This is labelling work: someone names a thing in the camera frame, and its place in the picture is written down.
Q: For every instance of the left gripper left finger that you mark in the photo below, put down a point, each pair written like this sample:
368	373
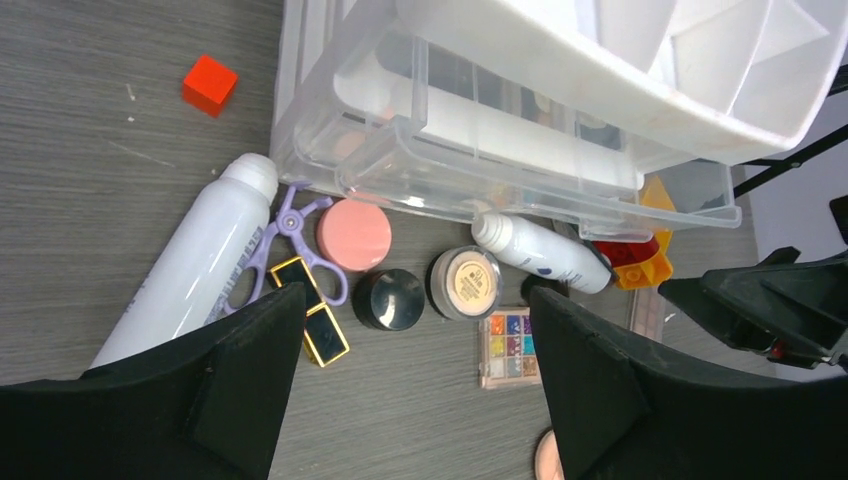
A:
206	405

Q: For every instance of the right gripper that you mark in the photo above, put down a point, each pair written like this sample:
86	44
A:
789	312

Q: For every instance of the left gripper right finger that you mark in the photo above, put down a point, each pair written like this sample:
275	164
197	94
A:
623	406

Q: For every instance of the white plastic drawer organizer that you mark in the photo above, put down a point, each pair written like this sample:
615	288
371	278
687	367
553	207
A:
622	117

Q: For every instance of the small pink powder puff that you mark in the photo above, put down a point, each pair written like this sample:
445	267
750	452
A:
547	463

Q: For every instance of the nude eyeshadow palette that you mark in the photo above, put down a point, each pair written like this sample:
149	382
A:
649	312

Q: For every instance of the colorful eyeshadow palette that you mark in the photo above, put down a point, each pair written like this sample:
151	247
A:
507	350

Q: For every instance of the black gold lipstick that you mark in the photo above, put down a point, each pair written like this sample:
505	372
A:
324	340

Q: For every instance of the large white spray bottle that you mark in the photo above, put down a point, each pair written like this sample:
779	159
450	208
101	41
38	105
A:
201	263

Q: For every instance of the black music stand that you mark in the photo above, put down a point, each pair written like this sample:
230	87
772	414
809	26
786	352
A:
773	168

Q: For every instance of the yellow red toy block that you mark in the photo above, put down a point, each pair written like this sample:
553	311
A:
639	265

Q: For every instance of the small white bottle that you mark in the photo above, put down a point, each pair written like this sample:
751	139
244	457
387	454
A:
536	250

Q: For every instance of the purple eyelash curler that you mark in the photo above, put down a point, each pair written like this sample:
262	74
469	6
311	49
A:
290	222

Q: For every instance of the beige powder jar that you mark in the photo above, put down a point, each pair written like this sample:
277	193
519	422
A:
464	284

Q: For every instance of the black round jar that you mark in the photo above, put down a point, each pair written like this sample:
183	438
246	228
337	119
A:
389	300

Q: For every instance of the pink round compact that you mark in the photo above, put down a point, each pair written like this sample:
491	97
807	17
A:
355	236

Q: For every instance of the red cube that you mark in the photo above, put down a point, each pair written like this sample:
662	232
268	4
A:
209	85

